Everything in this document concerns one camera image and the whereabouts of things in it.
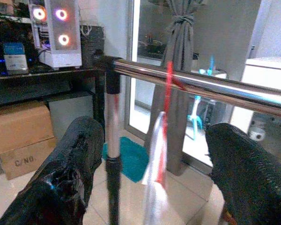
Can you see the grey curtain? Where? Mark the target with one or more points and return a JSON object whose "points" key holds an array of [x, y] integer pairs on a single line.
{"points": [[180, 47]]}

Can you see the white PC tower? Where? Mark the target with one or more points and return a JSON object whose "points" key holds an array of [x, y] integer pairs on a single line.
{"points": [[68, 54]]}

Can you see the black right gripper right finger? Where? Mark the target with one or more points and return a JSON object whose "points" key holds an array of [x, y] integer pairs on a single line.
{"points": [[248, 175]]}

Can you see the cyan plastic hanger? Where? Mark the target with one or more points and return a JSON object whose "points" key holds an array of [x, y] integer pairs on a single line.
{"points": [[196, 105]]}

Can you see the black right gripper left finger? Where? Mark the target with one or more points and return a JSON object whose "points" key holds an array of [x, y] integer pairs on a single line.
{"points": [[61, 175]]}

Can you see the plain white shirt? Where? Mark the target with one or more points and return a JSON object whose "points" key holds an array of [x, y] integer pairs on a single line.
{"points": [[154, 145]]}

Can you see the white sliding glass door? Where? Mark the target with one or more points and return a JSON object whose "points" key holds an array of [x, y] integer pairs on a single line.
{"points": [[135, 35]]}

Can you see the teal floor mat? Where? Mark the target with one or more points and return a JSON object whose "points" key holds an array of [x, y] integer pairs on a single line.
{"points": [[131, 159]]}

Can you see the chrome clothes rack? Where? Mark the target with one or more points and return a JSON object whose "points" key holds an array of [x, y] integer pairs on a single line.
{"points": [[201, 85]]}

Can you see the large plain cardboard box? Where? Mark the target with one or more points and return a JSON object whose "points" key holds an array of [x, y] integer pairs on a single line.
{"points": [[18, 126]]}

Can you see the cardboard box with black print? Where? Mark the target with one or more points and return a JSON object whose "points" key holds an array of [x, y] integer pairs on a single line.
{"points": [[14, 168]]}

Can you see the dark speaker box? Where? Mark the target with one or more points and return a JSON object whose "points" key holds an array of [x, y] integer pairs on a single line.
{"points": [[92, 47]]}

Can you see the black desk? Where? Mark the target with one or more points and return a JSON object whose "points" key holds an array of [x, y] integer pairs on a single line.
{"points": [[37, 86]]}

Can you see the blue and white device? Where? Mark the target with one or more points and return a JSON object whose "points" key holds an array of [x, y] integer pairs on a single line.
{"points": [[15, 61]]}

